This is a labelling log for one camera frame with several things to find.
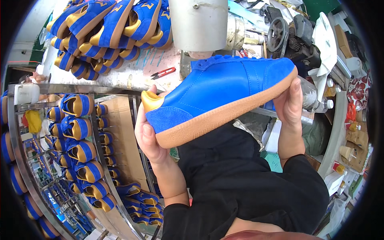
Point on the person's right hand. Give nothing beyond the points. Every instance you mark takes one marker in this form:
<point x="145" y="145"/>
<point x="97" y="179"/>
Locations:
<point x="288" y="111"/>

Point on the person's left hand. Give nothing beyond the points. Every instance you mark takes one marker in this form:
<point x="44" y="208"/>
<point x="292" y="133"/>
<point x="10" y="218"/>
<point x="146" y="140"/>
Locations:
<point x="150" y="144"/>

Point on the blue gum-sole sneaker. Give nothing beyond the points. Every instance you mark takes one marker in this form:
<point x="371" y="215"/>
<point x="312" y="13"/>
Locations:
<point x="216" y="90"/>

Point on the brown cardboard sheet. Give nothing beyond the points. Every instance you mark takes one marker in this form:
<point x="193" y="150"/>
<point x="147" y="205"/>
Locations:
<point x="126" y="141"/>

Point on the clear plastic bottle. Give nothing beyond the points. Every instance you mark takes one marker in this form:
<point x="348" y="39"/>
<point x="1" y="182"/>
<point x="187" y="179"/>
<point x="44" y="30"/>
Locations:
<point x="312" y="97"/>

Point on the green bag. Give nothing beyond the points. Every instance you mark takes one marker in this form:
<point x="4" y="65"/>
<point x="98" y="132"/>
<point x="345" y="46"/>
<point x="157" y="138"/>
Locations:
<point x="315" y="136"/>

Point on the teal paper sheet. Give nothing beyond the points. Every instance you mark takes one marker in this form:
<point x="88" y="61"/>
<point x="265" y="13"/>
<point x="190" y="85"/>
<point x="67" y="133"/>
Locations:
<point x="273" y="162"/>

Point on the heap of blue shoes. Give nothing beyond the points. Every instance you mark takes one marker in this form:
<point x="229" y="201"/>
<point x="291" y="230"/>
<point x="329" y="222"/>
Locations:
<point x="141" y="204"/>

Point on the orange plastic bag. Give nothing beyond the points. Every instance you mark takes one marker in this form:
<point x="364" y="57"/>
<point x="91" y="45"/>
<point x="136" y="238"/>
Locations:
<point x="351" y="112"/>

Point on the beige paper cup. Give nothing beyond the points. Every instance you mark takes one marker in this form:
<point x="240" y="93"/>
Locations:
<point x="346" y="152"/>

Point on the red thread snips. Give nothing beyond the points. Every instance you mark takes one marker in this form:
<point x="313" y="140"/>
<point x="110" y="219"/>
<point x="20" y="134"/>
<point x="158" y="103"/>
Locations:
<point x="164" y="73"/>

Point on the white cloth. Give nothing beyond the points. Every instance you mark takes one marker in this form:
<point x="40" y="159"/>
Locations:
<point x="325" y="48"/>

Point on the red floral cloth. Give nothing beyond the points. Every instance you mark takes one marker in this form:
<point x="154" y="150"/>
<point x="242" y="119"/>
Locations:
<point x="359" y="91"/>

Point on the metal rack of shoes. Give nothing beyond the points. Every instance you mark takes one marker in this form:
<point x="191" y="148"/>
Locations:
<point x="75" y="144"/>

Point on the black motor with pulley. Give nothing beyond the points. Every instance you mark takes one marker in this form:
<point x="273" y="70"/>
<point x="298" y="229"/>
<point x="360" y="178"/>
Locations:
<point x="288" y="36"/>

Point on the brown cardboard box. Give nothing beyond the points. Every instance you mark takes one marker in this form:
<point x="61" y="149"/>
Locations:
<point x="358" y="147"/>

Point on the person's body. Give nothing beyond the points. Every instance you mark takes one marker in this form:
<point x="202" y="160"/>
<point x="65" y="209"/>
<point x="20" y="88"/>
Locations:
<point x="240" y="186"/>

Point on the silver foil-wrapped pipe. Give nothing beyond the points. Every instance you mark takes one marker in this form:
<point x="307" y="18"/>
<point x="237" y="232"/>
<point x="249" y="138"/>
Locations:
<point x="238" y="31"/>

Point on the pile of blue gold shoes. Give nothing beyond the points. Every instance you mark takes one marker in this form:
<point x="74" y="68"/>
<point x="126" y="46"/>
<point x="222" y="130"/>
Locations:
<point x="111" y="33"/>

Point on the grey metal press cylinder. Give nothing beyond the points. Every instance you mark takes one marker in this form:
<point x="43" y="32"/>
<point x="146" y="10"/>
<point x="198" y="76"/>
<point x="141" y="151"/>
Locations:
<point x="198" y="24"/>

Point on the white plastic container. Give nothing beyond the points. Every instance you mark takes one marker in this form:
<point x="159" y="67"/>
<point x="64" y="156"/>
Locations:
<point x="26" y="93"/>

